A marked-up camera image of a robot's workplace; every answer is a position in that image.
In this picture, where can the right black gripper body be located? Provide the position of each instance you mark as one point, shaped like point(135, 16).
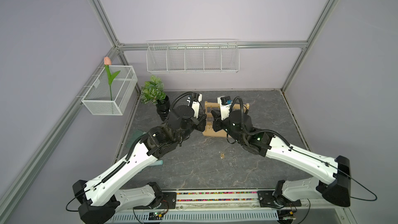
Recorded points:
point(225, 125)

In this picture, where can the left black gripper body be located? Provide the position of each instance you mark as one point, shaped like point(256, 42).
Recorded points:
point(197, 124)

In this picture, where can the wooden jewelry display stand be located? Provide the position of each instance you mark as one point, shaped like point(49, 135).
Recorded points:
point(209, 131)

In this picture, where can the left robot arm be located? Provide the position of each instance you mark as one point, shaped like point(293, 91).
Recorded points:
point(102, 197)

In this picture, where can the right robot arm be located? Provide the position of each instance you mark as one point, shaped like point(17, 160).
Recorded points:
point(330, 177)

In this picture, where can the black plant pot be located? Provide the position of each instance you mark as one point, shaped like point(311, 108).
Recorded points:
point(163, 107)

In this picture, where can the green artificial potted plant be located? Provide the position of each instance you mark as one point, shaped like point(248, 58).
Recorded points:
point(153, 91)

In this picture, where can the teal dustpan brush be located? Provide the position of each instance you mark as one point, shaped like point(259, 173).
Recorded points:
point(130, 140)

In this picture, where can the pink artificial tulip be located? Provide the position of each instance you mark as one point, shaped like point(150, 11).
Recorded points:
point(111, 76)

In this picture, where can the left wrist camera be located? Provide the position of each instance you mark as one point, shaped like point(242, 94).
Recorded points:
point(194, 100)

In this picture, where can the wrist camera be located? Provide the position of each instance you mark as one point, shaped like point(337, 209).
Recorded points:
point(194, 100)
point(224, 106)

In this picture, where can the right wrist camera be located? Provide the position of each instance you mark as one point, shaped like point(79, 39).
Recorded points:
point(224, 106)

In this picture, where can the white wire wall shelf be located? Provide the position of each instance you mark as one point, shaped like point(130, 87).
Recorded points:
point(193, 56)

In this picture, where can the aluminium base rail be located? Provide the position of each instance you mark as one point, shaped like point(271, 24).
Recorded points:
point(217, 196)

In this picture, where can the white mesh wall basket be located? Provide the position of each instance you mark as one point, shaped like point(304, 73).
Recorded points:
point(96, 97)

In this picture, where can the white cable duct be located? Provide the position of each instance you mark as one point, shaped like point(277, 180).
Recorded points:
point(173, 217)

